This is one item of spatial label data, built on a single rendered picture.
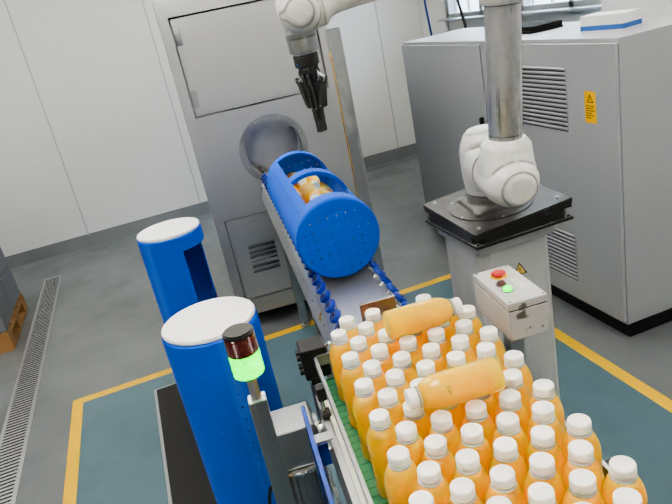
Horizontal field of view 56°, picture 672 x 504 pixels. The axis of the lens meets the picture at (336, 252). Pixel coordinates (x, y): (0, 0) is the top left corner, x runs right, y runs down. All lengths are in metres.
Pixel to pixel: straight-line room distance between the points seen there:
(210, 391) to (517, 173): 1.07
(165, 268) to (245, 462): 1.11
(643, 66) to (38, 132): 5.27
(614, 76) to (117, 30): 4.78
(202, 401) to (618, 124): 2.11
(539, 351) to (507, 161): 0.79
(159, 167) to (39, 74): 1.36
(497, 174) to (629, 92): 1.27
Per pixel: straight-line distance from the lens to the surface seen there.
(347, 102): 3.09
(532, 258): 2.26
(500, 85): 1.91
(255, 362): 1.28
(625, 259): 3.30
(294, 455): 1.69
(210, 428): 1.95
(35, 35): 6.67
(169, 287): 2.87
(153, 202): 6.81
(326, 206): 2.07
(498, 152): 1.94
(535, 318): 1.57
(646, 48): 3.12
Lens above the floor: 1.81
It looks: 21 degrees down
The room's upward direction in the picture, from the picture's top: 12 degrees counter-clockwise
